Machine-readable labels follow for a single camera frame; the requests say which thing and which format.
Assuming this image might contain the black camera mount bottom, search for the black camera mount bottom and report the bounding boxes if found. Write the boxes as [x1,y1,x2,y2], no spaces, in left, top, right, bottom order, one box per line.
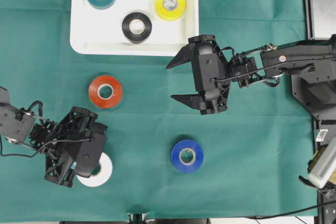
[127,212,151,224]

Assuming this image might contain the red tape roll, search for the red tape roll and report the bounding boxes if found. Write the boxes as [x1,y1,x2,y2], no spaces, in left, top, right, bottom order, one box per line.
[88,75,123,109]

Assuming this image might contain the yellow tape roll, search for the yellow tape roll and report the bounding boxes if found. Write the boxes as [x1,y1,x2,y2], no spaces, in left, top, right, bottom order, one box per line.
[154,0,186,21]

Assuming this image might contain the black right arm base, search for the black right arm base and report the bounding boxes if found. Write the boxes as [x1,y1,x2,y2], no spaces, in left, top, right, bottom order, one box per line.
[290,0,336,127]

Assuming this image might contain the black tape roll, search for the black tape roll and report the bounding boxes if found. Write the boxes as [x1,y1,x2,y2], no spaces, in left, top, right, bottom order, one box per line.
[122,12,152,44]

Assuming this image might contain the white barcode label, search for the white barcode label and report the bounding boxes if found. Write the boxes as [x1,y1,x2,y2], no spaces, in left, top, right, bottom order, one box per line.
[314,129,328,142]

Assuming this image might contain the blue tape roll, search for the blue tape roll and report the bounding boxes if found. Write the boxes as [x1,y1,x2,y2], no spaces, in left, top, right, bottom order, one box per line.
[171,140,204,174]

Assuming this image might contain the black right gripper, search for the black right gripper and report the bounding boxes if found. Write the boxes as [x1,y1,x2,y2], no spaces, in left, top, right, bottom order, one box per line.
[165,35,230,115]

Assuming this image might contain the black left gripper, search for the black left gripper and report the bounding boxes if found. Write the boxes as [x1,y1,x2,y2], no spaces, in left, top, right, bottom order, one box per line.
[44,106,108,187]

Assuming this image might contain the white tape roll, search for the white tape roll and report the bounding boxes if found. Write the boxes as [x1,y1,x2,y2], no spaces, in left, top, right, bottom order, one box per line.
[76,153,113,187]

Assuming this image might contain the green table cloth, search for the green table cloth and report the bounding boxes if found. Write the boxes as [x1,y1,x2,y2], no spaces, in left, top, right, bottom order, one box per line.
[1,0,316,222]

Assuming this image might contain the white perforated electronics box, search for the white perforated electronics box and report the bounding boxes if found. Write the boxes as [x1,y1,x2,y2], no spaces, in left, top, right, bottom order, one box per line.
[308,137,335,189]

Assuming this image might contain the black cable bottom right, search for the black cable bottom right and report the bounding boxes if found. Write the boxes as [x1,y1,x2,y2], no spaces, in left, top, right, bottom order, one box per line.
[245,199,336,220]

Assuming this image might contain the white plastic case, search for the white plastic case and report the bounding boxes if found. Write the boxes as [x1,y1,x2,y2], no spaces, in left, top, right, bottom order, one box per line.
[70,0,199,56]

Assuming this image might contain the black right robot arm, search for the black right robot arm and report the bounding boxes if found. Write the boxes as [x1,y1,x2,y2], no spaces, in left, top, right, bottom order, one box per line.
[166,34,335,120]

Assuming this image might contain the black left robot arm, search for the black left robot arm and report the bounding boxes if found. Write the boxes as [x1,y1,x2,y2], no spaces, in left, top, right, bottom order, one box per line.
[1,88,113,187]

